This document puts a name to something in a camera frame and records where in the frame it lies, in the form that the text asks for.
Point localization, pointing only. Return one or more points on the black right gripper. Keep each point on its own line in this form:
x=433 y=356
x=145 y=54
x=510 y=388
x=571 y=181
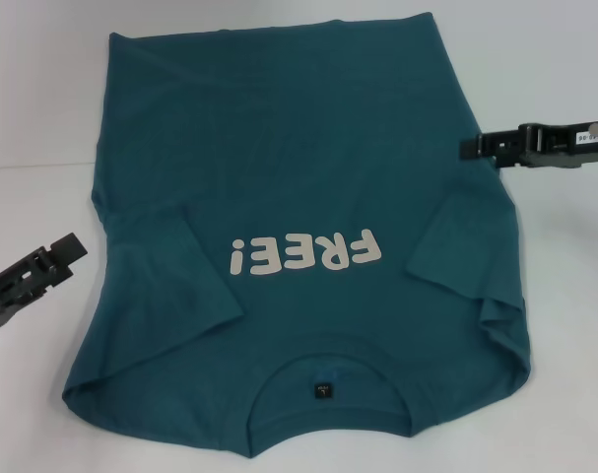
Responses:
x=559 y=145

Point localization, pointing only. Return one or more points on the teal FREE print t-shirt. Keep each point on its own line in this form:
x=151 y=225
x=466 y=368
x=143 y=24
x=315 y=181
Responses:
x=303 y=148

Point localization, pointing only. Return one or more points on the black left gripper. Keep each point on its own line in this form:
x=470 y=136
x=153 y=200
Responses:
x=18 y=290

